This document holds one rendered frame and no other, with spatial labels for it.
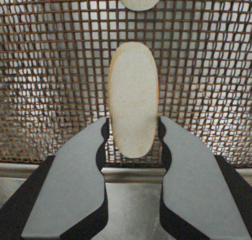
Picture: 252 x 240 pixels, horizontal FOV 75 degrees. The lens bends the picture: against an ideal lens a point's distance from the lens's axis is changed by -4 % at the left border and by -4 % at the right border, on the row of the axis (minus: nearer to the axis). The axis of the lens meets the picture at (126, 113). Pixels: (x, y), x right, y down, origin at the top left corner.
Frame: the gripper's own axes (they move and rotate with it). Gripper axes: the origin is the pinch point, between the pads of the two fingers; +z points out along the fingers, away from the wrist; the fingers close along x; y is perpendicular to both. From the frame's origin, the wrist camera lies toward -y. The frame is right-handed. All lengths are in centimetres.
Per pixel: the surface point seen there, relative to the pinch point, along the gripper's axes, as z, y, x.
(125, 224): 2.0, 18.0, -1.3
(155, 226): 2.0, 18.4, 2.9
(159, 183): 0.7, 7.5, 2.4
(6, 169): 1.5, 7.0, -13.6
